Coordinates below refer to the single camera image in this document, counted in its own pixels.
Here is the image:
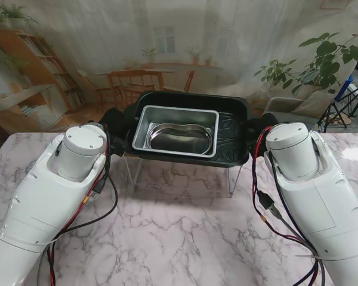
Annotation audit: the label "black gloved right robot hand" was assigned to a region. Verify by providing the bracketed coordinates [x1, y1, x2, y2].
[240, 112, 280, 150]

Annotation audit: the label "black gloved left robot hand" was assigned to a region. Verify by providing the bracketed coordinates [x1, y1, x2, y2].
[100, 107, 132, 141]

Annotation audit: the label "silver rectangular baking tin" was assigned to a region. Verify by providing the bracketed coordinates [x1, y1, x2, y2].
[131, 105, 220, 158]

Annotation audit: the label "large black patterned baking tray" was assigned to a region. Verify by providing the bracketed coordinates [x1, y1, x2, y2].
[119, 91, 251, 167]

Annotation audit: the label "kidney-shaped steel dish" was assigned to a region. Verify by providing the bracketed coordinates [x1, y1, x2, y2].
[146, 122, 213, 154]

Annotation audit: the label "wooden shelf with metal legs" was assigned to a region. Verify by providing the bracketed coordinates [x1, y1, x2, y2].
[124, 151, 245, 198]

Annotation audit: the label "black tripod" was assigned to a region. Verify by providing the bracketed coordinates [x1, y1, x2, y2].
[317, 80, 358, 133]

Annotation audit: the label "blue panel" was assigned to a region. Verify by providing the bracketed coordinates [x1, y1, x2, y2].
[334, 74, 354, 102]

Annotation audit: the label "printed room scene backdrop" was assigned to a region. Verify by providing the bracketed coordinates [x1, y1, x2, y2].
[0, 0, 358, 133]

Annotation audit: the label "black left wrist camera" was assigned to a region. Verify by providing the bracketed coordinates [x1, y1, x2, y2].
[109, 135, 126, 157]

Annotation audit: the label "red black left arm cables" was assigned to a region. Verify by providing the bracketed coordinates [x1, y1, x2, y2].
[37, 123, 119, 286]

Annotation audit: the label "red black arm cables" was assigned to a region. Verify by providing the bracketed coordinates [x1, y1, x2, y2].
[37, 123, 119, 286]
[250, 126, 328, 286]

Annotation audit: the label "red black right arm cables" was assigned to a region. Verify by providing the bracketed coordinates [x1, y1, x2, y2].
[250, 126, 328, 286]

